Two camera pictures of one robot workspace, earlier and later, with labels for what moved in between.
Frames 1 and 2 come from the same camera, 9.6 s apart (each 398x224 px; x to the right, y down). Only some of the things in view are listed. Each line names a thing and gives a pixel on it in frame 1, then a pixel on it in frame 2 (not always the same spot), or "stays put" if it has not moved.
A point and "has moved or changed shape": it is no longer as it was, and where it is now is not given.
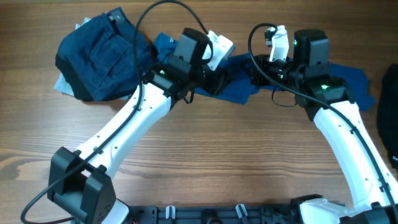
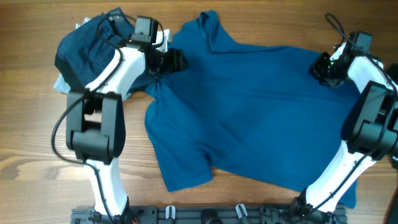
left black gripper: [219, 78] to [176, 62]
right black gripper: [262, 63] to [315, 70]
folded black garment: [80, 90] stays put
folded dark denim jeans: [97, 58] stays put
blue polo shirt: [237, 83] has moved or changed shape
